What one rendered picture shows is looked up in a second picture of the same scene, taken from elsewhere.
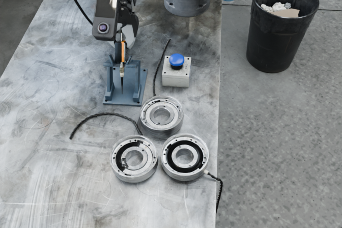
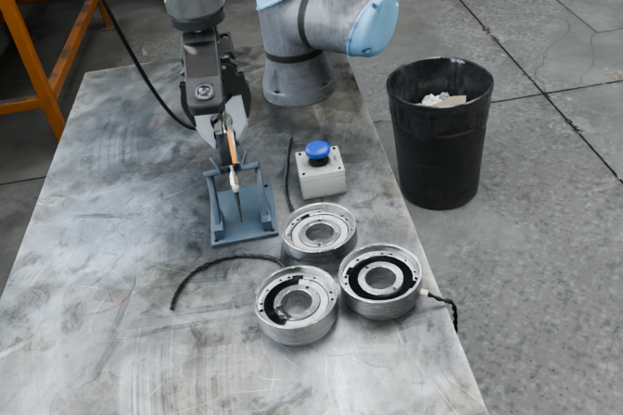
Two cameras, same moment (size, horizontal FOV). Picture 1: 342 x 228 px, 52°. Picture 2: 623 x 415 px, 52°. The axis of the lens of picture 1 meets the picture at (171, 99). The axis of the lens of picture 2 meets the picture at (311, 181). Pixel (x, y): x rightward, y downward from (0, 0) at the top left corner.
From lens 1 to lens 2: 0.24 m
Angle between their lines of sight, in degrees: 17
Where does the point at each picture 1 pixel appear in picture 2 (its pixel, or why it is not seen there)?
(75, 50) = (139, 186)
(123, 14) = (226, 77)
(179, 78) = (330, 176)
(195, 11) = (319, 94)
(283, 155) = (519, 331)
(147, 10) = not seen: hidden behind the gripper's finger
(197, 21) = (325, 106)
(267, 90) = (454, 235)
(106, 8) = (201, 64)
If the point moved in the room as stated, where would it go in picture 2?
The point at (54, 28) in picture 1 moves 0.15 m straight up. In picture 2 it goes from (93, 166) to (64, 94)
